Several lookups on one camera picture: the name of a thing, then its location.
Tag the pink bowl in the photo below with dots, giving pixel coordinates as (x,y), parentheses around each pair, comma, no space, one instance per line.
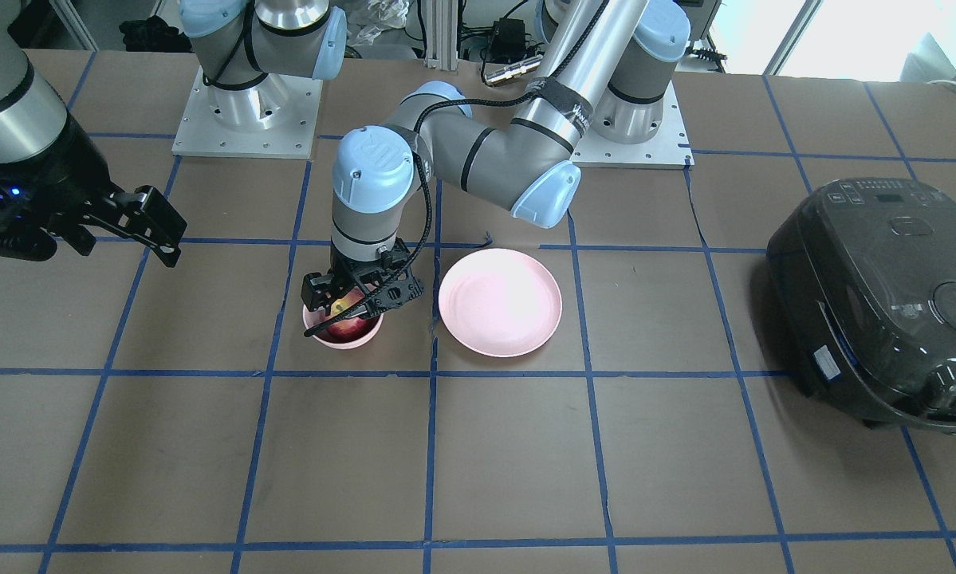
(320,336)

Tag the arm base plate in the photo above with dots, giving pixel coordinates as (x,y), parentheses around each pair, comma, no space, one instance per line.
(635,135)
(275,119)

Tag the pink plate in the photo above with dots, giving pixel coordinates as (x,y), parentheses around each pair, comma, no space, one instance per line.
(500,303)

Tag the black rice cooker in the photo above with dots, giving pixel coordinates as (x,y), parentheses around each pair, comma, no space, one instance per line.
(865,270)

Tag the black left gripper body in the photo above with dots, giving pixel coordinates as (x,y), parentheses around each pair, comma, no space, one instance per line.
(316,290)

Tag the red apple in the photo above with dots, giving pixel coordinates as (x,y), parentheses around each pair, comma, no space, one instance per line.
(352,328)

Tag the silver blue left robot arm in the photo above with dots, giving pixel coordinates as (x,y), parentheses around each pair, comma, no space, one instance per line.
(599,94)

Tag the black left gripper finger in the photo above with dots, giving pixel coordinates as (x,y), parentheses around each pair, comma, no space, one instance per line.
(317,292)
(392,295)

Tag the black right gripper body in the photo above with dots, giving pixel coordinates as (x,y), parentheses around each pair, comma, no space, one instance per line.
(61,166)

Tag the black power adapter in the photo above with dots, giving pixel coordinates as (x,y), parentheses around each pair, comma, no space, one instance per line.
(508,35)

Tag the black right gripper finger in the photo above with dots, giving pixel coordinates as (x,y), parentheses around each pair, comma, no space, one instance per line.
(78,236)
(146,216)

